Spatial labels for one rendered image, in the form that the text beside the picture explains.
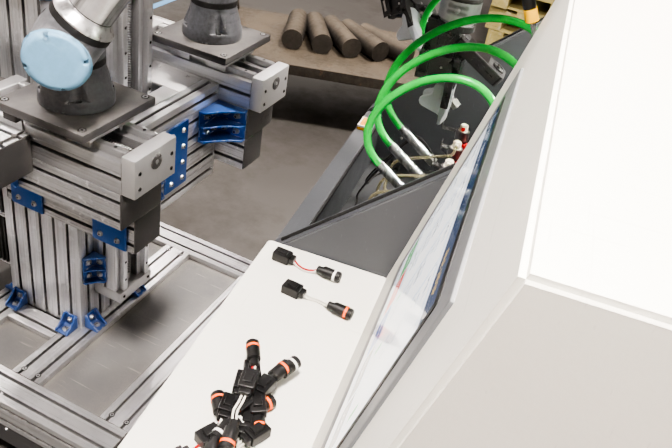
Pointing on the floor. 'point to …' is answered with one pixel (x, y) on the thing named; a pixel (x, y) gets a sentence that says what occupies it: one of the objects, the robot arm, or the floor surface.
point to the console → (559, 249)
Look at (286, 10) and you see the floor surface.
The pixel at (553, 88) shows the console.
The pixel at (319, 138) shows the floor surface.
